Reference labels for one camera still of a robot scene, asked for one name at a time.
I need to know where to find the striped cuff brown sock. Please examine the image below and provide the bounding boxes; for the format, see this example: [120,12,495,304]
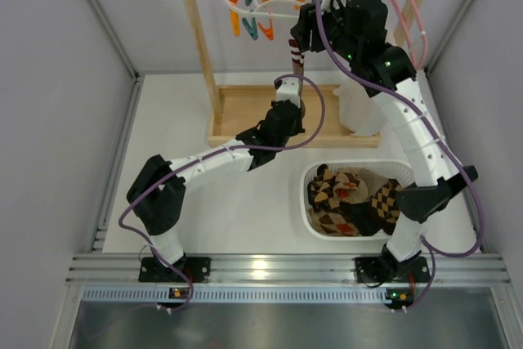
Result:
[288,38,306,120]

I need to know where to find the brown tan argyle sock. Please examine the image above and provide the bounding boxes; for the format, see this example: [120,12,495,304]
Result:
[306,163,339,213]

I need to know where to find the beige long sock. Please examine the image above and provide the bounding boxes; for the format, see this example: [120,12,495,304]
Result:
[358,168,389,199]

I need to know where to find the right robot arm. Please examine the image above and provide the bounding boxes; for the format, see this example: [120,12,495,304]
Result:
[291,0,478,287]

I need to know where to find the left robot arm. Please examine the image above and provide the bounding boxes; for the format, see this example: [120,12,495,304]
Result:
[126,100,305,274]

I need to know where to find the pink plastic hanger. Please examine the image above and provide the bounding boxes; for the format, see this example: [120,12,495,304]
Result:
[382,0,430,70]

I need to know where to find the white plastic bag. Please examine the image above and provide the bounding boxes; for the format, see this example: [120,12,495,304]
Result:
[333,83,387,136]

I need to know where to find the wooden clothes rack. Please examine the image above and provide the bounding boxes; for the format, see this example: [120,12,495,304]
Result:
[183,0,423,148]

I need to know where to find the orange beige argyle sock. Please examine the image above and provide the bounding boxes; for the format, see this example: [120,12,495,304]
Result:
[307,208,361,237]

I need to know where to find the white plastic basket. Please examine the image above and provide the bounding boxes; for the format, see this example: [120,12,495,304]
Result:
[301,160,413,241]

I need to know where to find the brown yellow argyle sock in basket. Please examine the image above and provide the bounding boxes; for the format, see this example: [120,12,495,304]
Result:
[359,179,403,236]

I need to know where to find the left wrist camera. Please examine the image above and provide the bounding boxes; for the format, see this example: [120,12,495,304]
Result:
[275,77,302,108]

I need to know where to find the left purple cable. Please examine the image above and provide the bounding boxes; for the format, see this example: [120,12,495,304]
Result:
[118,74,325,313]

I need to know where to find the purple cable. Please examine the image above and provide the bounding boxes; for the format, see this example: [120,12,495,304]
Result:
[314,0,485,313]
[118,74,325,313]

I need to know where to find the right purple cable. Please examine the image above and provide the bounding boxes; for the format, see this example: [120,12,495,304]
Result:
[314,0,485,313]

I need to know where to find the aluminium mounting rail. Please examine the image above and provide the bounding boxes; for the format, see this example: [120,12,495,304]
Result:
[66,253,511,304]

